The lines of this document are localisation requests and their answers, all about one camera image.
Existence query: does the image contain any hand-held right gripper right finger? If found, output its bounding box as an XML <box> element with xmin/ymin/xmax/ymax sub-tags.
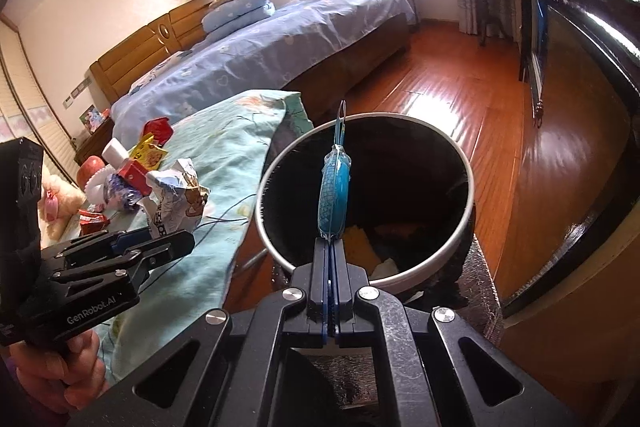
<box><xmin>331</xmin><ymin>237</ymin><xmax>571</xmax><ymax>427</ymax></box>

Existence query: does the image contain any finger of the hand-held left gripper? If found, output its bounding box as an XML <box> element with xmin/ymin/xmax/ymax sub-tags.
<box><xmin>42</xmin><ymin>229</ymin><xmax>153</xmax><ymax>268</ymax></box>
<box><xmin>50</xmin><ymin>229</ymin><xmax>196</xmax><ymax>303</ymax></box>

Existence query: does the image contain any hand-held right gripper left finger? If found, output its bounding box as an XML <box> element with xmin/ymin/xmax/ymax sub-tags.
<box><xmin>67</xmin><ymin>237</ymin><xmax>332</xmax><ymax>427</ymax></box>

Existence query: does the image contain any white bear packet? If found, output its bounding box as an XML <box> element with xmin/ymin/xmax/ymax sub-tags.
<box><xmin>142</xmin><ymin>157</ymin><xmax>211</xmax><ymax>240</ymax></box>

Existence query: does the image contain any white foam fruit net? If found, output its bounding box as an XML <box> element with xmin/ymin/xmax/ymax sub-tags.
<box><xmin>82</xmin><ymin>167</ymin><xmax>118</xmax><ymax>210</ymax></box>

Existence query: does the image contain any red and white carton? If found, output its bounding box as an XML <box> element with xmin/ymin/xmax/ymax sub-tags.
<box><xmin>116</xmin><ymin>159</ymin><xmax>153</xmax><ymax>196</ymax></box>

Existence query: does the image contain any blue snack packet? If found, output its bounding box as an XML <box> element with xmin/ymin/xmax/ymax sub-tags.
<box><xmin>317</xmin><ymin>99</ymin><xmax>353</xmax><ymax>240</ymax></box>

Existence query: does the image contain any black round bin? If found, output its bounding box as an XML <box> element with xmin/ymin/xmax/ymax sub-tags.
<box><xmin>255</xmin><ymin>112</ymin><xmax>476</xmax><ymax>305</ymax></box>

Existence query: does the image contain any person's left hand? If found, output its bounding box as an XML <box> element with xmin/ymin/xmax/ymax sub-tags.
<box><xmin>15</xmin><ymin>329</ymin><xmax>111</xmax><ymax>415</ymax></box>

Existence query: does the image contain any cream teddy bear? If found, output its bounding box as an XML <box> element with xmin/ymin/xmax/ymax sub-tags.
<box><xmin>40</xmin><ymin>167</ymin><xmax>88</xmax><ymax>238</ymax></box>

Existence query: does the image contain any small red carton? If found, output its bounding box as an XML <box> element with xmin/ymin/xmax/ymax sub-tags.
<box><xmin>77</xmin><ymin>209</ymin><xmax>111</xmax><ymax>235</ymax></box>

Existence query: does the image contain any purple crumpled wrapper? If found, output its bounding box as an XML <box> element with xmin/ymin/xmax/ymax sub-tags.
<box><xmin>102</xmin><ymin>174</ymin><xmax>141</xmax><ymax>212</ymax></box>

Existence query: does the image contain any white crumpled paper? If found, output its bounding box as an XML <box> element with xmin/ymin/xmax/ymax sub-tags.
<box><xmin>370</xmin><ymin>257</ymin><xmax>401</xmax><ymax>280</ymax></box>

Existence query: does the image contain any metal table leg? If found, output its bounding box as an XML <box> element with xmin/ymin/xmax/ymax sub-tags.
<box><xmin>234</xmin><ymin>249</ymin><xmax>266</xmax><ymax>280</ymax></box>

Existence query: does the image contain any red apple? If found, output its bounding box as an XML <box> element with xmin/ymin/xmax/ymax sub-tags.
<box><xmin>76</xmin><ymin>155</ymin><xmax>106</xmax><ymax>188</ymax></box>

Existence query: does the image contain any yellow snack packet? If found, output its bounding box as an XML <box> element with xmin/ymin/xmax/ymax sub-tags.
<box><xmin>129</xmin><ymin>133</ymin><xmax>168</xmax><ymax>170</ymax></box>

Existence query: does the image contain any white foam block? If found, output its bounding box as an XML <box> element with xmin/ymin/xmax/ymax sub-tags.
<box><xmin>102</xmin><ymin>138</ymin><xmax>132</xmax><ymax>168</ymax></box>

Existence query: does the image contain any wooden nightstand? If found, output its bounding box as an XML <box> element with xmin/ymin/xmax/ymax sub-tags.
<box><xmin>75</xmin><ymin>117</ymin><xmax>118</xmax><ymax>165</ymax></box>

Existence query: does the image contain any teal printed blanket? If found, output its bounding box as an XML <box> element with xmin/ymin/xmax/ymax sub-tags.
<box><xmin>42</xmin><ymin>89</ymin><xmax>316</xmax><ymax>383</ymax></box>

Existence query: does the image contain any red snack packet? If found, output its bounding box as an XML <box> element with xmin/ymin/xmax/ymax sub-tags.
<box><xmin>144</xmin><ymin>117</ymin><xmax>174</xmax><ymax>146</ymax></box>

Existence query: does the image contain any wooden headboard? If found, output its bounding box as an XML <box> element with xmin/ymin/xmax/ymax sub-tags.
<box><xmin>90</xmin><ymin>0</ymin><xmax>226</xmax><ymax>108</ymax></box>

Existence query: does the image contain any bed with blue sheet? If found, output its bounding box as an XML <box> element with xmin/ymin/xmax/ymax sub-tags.
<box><xmin>90</xmin><ymin>0</ymin><xmax>416</xmax><ymax>128</ymax></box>

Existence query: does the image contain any folded blue quilt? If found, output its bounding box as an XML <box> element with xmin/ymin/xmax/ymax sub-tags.
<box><xmin>202</xmin><ymin>0</ymin><xmax>276</xmax><ymax>32</ymax></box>

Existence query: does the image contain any dark clothes stand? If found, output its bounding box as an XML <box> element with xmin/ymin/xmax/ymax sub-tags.
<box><xmin>465</xmin><ymin>0</ymin><xmax>516</xmax><ymax>46</ymax></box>

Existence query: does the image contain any dark glossy cabinet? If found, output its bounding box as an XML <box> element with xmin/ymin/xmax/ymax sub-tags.
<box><xmin>502</xmin><ymin>0</ymin><xmax>640</xmax><ymax>323</ymax></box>

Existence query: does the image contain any photo frame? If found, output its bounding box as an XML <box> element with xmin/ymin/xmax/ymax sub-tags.
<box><xmin>80</xmin><ymin>104</ymin><xmax>103</xmax><ymax>132</ymax></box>

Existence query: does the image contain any wall switch panel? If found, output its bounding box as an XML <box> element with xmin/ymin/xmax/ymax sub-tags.
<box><xmin>62</xmin><ymin>77</ymin><xmax>93</xmax><ymax>108</ymax></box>

